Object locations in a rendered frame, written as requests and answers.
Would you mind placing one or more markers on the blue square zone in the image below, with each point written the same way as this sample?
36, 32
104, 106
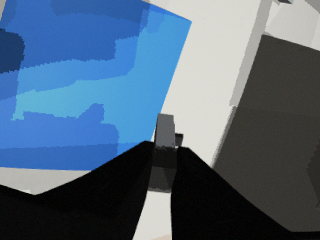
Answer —
82, 81

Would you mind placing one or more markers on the grey panel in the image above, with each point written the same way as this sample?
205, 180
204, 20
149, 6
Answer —
271, 153

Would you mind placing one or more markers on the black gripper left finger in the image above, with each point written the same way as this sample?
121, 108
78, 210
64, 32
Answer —
104, 204

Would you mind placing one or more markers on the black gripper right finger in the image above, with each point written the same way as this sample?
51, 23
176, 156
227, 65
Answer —
205, 207

